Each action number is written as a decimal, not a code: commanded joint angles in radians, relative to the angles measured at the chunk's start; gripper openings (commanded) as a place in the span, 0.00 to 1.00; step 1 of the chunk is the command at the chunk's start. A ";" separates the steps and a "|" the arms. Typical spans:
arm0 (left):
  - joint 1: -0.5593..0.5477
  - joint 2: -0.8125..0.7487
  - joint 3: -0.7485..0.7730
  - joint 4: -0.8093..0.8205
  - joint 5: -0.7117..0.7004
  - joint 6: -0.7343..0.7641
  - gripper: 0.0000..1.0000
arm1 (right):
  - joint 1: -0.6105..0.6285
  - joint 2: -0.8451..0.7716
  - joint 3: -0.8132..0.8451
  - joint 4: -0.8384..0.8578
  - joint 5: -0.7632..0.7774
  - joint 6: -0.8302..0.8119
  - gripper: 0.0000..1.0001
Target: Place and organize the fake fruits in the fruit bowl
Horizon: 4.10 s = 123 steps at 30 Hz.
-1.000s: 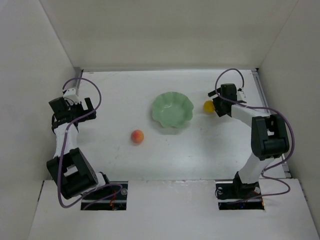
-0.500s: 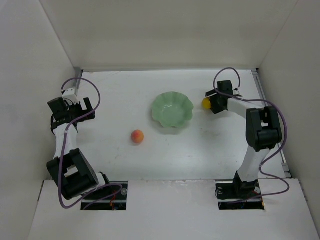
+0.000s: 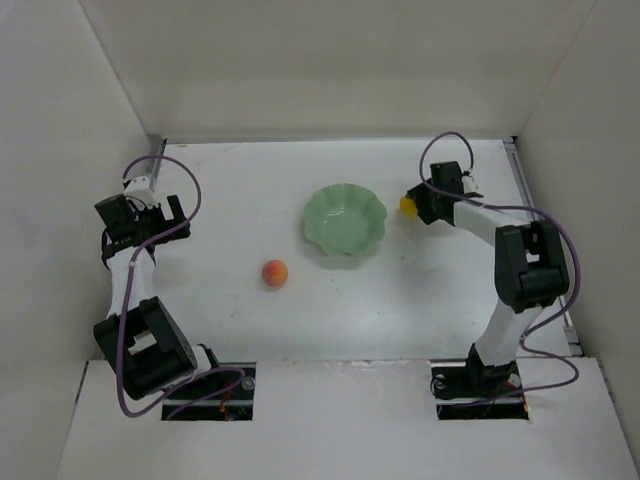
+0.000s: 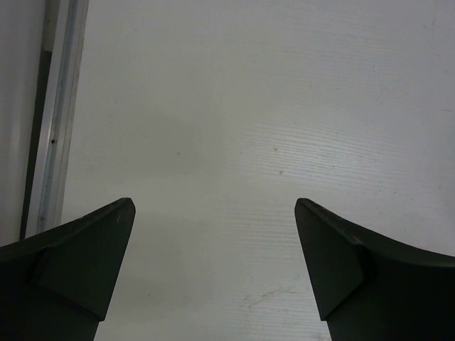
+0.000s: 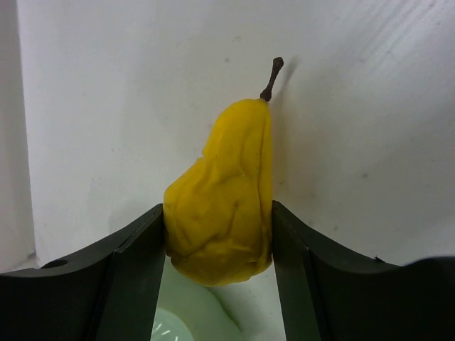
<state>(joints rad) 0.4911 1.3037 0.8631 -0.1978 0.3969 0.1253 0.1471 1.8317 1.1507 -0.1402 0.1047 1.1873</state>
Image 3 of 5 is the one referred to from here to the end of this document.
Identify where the yellow fake pear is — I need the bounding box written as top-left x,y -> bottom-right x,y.
399,196 -> 418,217

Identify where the red orange fake peach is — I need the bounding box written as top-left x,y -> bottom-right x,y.
261,259 -> 289,288

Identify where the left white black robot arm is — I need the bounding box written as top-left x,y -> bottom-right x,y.
93,194 -> 208,400

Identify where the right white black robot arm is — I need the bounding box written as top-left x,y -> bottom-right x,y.
405,161 -> 569,400

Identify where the green scalloped fruit bowl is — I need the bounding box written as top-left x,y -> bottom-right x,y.
302,183 -> 388,257

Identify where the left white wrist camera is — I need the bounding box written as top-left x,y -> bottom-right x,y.
124,175 -> 160,209

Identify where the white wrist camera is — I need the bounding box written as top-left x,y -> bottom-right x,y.
124,175 -> 160,209
461,171 -> 483,199

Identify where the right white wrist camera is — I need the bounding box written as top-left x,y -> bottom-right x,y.
461,171 -> 483,199

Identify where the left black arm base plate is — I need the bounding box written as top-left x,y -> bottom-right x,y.
161,363 -> 256,422

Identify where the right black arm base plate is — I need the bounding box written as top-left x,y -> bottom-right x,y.
430,365 -> 529,420

